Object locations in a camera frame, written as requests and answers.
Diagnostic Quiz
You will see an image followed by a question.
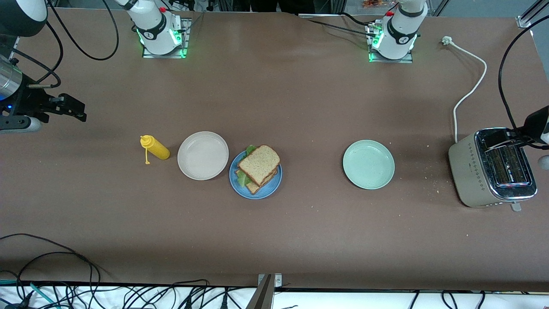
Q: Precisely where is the aluminium frame profile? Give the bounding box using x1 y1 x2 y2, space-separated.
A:
516 0 549 29

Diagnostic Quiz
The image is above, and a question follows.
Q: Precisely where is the blue round plate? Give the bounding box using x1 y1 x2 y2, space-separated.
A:
229 149 283 200

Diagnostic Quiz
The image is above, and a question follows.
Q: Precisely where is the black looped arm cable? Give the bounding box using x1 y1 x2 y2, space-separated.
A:
46 0 120 61

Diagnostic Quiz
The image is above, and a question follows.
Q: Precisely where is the green lettuce leaf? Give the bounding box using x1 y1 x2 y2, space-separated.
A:
237 145 258 186

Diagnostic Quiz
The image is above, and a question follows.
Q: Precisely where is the yellow mustard squeeze bottle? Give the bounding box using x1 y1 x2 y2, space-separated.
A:
140 135 170 165

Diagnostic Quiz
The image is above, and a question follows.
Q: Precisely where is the beige metal toaster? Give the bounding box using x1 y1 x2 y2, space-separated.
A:
448 127 538 212

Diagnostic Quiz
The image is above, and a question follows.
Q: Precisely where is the black base cable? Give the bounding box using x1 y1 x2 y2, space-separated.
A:
306 19 374 37
341 12 374 26

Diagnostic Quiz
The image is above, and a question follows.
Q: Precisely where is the grey metal bar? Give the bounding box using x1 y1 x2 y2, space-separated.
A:
246 275 275 309

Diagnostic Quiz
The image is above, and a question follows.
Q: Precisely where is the teal cable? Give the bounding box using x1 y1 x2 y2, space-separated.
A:
0 280 58 309

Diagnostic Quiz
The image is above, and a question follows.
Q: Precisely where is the green round plate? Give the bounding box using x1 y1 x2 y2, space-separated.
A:
342 140 395 190

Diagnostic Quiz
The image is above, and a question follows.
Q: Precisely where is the beige round plate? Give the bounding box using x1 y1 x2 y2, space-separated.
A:
177 131 229 181

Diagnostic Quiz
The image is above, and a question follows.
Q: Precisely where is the silver metal bracket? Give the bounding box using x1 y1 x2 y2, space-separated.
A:
257 273 283 289

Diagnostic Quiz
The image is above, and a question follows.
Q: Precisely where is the black floor cable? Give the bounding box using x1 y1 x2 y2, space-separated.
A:
0 233 102 309
16 251 94 309

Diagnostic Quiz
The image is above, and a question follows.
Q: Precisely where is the white toaster power cord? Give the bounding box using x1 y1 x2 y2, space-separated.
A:
441 36 488 143

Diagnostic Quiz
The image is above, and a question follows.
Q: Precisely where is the brown bread slice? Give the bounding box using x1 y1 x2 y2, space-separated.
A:
235 167 278 195
238 145 281 186

